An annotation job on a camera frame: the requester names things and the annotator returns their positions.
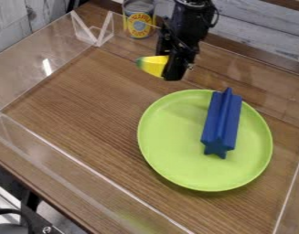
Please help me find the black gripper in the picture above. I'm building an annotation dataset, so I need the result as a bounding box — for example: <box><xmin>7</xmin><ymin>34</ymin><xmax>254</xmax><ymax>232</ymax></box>
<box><xmin>155</xmin><ymin>1</ymin><xmax>218</xmax><ymax>81</ymax></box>

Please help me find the yellow toy banana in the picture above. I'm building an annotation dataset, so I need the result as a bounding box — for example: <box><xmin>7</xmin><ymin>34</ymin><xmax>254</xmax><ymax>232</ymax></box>
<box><xmin>135</xmin><ymin>56</ymin><xmax>169</xmax><ymax>78</ymax></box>

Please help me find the blue foam block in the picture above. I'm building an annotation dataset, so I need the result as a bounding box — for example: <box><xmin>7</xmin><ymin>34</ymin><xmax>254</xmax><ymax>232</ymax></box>
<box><xmin>201</xmin><ymin>88</ymin><xmax>242</xmax><ymax>159</ymax></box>

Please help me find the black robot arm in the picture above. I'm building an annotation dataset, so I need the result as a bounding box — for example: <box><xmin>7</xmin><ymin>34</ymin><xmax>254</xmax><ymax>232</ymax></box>
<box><xmin>155</xmin><ymin>0</ymin><xmax>221</xmax><ymax>81</ymax></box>

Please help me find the green round plate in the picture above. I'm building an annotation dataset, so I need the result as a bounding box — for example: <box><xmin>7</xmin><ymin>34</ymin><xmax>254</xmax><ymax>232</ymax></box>
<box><xmin>136</xmin><ymin>89</ymin><xmax>275</xmax><ymax>193</ymax></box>

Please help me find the yellow labelled tin can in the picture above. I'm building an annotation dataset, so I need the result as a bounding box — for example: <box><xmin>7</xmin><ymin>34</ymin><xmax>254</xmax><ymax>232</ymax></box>
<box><xmin>122</xmin><ymin>0</ymin><xmax>157</xmax><ymax>39</ymax></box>

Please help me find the black metal bracket with bolt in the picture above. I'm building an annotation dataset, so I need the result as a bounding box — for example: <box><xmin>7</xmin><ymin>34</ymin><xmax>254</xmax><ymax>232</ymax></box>
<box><xmin>31</xmin><ymin>214</ymin><xmax>63</xmax><ymax>234</ymax></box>

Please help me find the black cable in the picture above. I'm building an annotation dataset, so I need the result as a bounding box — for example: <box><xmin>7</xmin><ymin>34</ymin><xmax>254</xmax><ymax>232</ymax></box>
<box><xmin>0</xmin><ymin>208</ymin><xmax>36</xmax><ymax>234</ymax></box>

